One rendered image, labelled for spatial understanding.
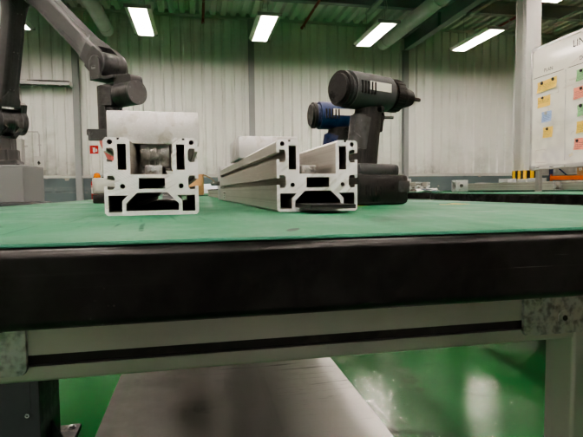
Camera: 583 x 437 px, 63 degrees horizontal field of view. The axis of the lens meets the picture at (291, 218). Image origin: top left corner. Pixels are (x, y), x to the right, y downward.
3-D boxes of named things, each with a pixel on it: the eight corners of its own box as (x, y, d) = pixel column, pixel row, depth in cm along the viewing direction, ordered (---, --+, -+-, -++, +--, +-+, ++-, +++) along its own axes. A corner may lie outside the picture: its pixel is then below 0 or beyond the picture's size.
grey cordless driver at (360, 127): (323, 205, 81) (322, 74, 79) (402, 202, 92) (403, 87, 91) (353, 205, 74) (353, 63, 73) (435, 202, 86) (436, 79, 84)
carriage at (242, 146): (230, 176, 102) (229, 144, 102) (280, 175, 104) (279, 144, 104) (239, 172, 86) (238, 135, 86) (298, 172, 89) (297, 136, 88)
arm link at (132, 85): (118, 62, 118) (88, 55, 111) (151, 55, 112) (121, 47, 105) (121, 112, 119) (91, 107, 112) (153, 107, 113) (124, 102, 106)
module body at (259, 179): (220, 199, 134) (219, 169, 133) (256, 199, 136) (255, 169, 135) (277, 211, 56) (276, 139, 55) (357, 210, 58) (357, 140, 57)
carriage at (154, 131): (123, 171, 73) (121, 127, 73) (195, 171, 76) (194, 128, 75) (108, 166, 58) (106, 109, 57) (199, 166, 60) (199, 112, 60)
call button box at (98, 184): (98, 202, 119) (97, 177, 118) (139, 202, 121) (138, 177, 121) (92, 203, 111) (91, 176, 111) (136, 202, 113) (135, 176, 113)
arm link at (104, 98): (111, 87, 118) (91, 82, 113) (130, 82, 114) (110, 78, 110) (112, 114, 118) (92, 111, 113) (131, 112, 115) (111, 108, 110)
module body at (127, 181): (150, 201, 129) (149, 170, 129) (187, 200, 131) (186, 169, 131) (105, 216, 51) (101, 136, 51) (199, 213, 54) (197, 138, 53)
